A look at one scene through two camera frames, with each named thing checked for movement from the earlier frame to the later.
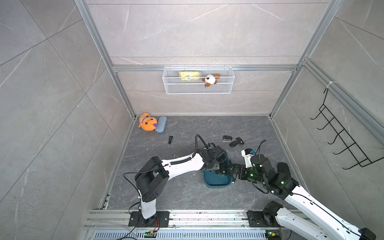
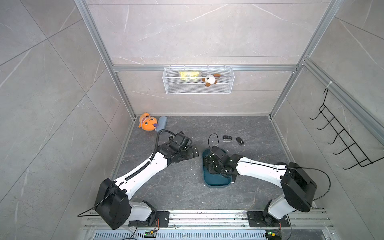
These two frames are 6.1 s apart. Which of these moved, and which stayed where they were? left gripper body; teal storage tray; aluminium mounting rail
Moved: left gripper body
Stayed: aluminium mounting rail; teal storage tray
